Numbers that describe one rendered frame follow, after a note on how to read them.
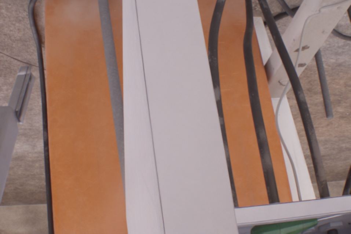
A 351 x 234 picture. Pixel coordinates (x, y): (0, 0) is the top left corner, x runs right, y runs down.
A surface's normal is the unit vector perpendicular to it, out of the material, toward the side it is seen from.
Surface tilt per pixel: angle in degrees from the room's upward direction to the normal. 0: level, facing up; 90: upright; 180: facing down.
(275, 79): 0
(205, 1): 90
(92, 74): 90
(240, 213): 90
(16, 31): 0
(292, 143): 91
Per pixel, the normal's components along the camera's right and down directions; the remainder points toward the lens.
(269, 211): 0.19, -0.43
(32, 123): 0.13, 0.90
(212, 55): -0.10, -0.56
